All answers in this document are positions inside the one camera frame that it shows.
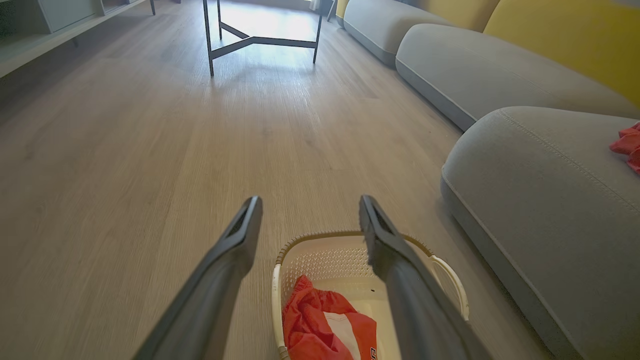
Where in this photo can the black metal frame table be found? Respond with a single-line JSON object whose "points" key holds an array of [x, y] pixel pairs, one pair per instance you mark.
{"points": [[260, 41]]}

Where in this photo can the grey sofa seat cushion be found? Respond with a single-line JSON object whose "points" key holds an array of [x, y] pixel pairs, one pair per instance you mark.
{"points": [[380, 25], [480, 70], [550, 210]]}

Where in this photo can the cream plastic laundry basket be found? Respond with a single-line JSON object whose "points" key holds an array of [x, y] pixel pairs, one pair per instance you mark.
{"points": [[325, 260]]}

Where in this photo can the yellow fabric back cushion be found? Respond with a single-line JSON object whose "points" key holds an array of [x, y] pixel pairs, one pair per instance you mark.
{"points": [[465, 11], [575, 40]]}

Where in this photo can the pale low cabinet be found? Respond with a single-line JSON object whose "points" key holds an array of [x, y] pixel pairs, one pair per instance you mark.
{"points": [[35, 25]]}

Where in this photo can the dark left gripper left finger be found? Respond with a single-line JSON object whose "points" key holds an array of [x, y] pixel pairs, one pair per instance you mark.
{"points": [[215, 300]]}

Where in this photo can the red and white garment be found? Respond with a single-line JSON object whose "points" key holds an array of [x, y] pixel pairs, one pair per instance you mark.
{"points": [[310, 320]]}

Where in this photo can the red cloth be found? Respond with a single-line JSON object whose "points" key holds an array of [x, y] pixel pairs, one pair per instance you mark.
{"points": [[627, 145]]}

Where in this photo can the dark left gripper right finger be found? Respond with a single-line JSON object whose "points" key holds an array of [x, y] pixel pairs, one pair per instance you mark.
{"points": [[415, 300]]}

